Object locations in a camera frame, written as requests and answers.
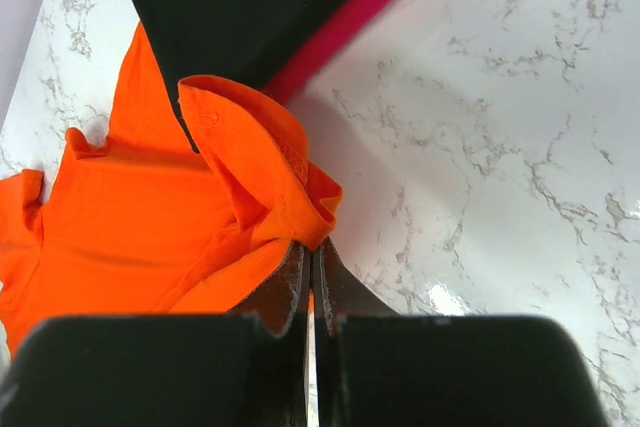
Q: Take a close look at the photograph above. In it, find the folded magenta t shirt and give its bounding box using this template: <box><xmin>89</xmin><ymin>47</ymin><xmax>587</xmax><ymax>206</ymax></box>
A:
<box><xmin>263</xmin><ymin>0</ymin><xmax>392</xmax><ymax>102</ymax></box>

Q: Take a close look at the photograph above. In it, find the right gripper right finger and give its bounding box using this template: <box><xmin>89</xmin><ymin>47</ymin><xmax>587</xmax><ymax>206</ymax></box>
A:
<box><xmin>312</xmin><ymin>241</ymin><xmax>607</xmax><ymax>426</ymax></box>

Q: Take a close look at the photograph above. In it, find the folded black t shirt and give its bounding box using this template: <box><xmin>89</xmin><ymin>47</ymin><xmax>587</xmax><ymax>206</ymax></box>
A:
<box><xmin>132</xmin><ymin>0</ymin><xmax>346</xmax><ymax>131</ymax></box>

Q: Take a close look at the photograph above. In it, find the orange t shirt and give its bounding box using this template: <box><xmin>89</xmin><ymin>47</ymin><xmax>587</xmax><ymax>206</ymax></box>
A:
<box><xmin>1</xmin><ymin>28</ymin><xmax>342</xmax><ymax>353</ymax></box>

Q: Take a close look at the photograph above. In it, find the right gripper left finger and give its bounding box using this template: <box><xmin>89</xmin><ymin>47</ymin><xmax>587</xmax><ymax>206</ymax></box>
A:
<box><xmin>1</xmin><ymin>243</ymin><xmax>310</xmax><ymax>426</ymax></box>

